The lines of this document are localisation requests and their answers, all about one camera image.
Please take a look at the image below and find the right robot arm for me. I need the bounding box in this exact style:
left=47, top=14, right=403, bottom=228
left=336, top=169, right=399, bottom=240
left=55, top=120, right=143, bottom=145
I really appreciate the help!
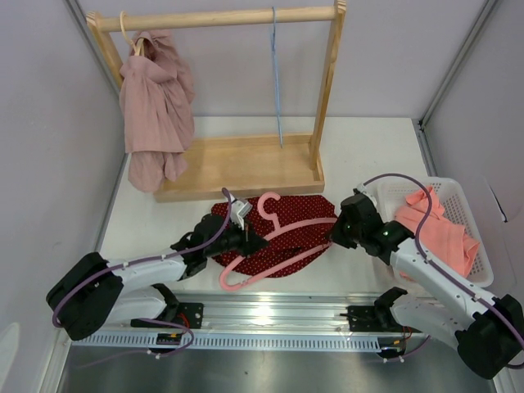
left=330, top=192, right=523, bottom=379

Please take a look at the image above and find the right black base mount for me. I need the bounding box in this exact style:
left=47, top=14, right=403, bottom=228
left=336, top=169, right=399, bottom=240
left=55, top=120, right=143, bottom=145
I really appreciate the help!
left=340, top=287, right=408, bottom=333

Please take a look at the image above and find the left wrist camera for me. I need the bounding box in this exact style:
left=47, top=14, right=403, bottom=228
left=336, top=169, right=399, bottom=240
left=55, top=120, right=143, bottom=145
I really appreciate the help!
left=229, top=197, right=252, bottom=231

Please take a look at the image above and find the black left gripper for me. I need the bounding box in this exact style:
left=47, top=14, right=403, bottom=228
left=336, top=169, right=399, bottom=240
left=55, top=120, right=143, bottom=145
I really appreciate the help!
left=205, top=215, right=268, bottom=258

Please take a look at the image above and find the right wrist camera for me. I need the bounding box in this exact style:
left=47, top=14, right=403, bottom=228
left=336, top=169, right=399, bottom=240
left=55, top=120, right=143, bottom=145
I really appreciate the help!
left=354, top=183, right=377, bottom=207

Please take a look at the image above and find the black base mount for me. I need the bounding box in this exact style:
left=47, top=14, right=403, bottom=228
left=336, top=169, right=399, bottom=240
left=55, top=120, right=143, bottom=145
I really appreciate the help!
left=340, top=287, right=408, bottom=333
left=130, top=283, right=204, bottom=329

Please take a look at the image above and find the red polka dot cloth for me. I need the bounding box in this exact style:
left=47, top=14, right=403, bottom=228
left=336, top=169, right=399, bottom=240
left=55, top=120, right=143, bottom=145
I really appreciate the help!
left=210, top=194, right=340, bottom=279

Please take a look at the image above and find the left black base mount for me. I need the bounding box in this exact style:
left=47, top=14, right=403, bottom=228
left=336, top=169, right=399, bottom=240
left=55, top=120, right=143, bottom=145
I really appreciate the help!
left=130, top=283, right=204, bottom=329

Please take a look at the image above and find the white slotted cable duct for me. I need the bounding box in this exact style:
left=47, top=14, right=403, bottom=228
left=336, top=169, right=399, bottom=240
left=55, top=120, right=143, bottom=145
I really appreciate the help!
left=73, top=331, right=383, bottom=353

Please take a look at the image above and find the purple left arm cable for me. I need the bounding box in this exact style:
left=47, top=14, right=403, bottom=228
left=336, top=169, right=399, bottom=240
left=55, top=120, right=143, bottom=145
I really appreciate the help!
left=52, top=187, right=233, bottom=328

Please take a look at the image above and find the wooden clothes rack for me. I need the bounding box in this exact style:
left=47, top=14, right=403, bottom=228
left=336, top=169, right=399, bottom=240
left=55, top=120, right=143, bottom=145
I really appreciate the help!
left=86, top=1, right=346, bottom=202

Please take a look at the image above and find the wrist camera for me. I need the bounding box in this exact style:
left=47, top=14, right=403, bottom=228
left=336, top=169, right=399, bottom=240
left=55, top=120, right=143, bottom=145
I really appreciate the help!
left=229, top=197, right=252, bottom=231
left=354, top=183, right=377, bottom=207

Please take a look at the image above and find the pink plastic hanger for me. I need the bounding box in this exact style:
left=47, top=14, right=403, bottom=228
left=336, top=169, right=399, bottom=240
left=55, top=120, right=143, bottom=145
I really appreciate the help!
left=218, top=191, right=339, bottom=292

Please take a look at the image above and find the pink pleated skirt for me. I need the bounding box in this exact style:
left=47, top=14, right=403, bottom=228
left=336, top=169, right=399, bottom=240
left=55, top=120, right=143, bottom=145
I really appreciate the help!
left=120, top=29, right=195, bottom=193

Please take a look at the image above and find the salmon pink cloth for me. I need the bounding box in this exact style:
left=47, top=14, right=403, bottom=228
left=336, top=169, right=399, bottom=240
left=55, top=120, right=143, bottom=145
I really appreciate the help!
left=395, top=186, right=481, bottom=278

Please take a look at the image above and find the cream plastic hanger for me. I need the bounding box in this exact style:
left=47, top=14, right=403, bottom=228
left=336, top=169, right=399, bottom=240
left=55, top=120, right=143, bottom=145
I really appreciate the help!
left=118, top=10, right=147, bottom=58

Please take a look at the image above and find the blue wire hanger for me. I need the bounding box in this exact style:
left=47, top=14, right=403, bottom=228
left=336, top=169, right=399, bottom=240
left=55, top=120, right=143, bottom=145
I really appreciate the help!
left=270, top=7, right=284, bottom=148

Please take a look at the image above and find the aluminium mounting rail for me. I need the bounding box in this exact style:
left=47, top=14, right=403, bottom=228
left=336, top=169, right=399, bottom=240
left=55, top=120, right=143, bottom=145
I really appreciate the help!
left=88, top=289, right=410, bottom=337

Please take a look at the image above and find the white plastic basket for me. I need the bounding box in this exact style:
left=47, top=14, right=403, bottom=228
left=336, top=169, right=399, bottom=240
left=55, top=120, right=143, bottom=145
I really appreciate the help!
left=377, top=177, right=494, bottom=287

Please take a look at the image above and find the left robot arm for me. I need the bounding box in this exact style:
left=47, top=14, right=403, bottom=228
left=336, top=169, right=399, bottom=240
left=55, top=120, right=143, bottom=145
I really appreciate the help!
left=46, top=215, right=269, bottom=341

